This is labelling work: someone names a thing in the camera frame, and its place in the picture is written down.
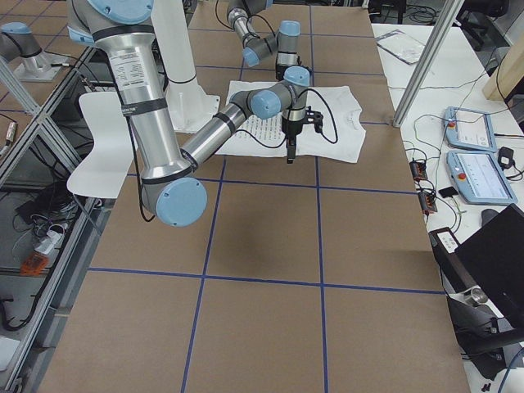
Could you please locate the lower blue teach pendant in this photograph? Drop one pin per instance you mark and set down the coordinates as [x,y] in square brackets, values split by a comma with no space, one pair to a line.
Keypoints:
[479,179]

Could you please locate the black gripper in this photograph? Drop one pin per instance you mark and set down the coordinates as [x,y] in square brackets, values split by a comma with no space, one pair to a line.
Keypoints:
[291,127]
[282,72]

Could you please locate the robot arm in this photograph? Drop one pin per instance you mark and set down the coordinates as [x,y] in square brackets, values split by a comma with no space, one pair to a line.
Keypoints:
[172,123]
[281,43]

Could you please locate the white long-sleeve printed shirt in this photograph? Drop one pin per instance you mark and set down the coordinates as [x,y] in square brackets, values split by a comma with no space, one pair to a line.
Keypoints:
[342,138]

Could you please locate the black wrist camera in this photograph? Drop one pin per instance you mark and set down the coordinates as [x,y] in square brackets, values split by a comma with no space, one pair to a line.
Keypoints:
[315,118]

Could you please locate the aluminium frame post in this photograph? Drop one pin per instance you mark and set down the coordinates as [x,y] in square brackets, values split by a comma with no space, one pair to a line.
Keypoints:
[438,34]

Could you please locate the white plastic chair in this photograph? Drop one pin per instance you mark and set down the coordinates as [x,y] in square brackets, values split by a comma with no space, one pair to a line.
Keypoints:
[103,171]

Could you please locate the black power strip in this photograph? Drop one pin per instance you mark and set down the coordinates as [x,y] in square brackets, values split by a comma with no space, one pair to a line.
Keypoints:
[425,189]

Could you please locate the blue teach pendant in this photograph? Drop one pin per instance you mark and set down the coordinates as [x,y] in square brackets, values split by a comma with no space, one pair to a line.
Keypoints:
[479,179]
[469,129]

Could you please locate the upper blue teach pendant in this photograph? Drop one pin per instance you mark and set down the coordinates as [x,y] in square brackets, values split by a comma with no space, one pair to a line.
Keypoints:
[469,129]

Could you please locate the black laptop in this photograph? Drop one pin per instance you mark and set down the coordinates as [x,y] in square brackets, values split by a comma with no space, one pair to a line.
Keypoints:
[493,256]

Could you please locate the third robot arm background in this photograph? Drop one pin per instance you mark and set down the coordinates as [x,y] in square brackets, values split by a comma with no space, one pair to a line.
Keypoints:
[18,41]

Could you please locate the white paper in sleeve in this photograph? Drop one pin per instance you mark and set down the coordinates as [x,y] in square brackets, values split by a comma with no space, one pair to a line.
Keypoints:
[401,45]

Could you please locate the orange box under table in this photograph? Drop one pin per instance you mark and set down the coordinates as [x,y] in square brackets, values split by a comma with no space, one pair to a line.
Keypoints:
[34,264]

